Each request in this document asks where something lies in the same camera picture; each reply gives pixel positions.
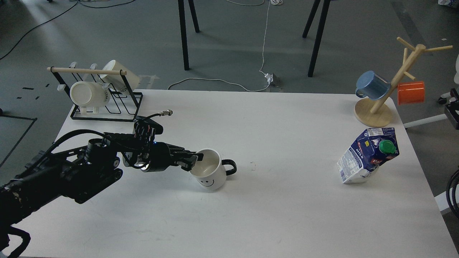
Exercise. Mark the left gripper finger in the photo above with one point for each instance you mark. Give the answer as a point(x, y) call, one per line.
point(180, 153)
point(185, 164)

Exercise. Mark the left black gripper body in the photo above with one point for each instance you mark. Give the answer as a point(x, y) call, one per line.
point(157, 157)

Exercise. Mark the white smiley face mug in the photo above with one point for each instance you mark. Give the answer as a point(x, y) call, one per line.
point(212, 171)

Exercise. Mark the blue white milk carton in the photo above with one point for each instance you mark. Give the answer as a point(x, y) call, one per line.
point(371, 149)

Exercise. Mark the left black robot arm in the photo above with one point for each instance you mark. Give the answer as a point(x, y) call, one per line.
point(81, 164)

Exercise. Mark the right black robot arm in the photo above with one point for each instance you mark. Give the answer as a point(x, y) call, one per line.
point(451, 108)

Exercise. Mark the cream cup rear in rack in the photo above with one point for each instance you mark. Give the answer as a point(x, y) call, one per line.
point(117, 81)

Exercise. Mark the white cup front in rack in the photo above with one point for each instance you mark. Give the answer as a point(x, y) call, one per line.
point(89, 94)

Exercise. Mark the grey power adapter plug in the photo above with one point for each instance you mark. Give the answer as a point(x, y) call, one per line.
point(272, 79)

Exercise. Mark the wooden mug tree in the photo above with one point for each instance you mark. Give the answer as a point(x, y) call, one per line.
point(377, 114)

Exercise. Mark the blue mug on tree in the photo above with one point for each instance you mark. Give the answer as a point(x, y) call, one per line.
point(371, 85)

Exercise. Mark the orange mug on tree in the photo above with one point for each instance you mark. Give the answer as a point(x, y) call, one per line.
point(411, 93)

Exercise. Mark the black wire cup rack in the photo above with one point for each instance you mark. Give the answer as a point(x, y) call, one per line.
point(120, 108)

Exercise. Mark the white table frame bar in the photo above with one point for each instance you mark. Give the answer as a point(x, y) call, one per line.
point(425, 121)

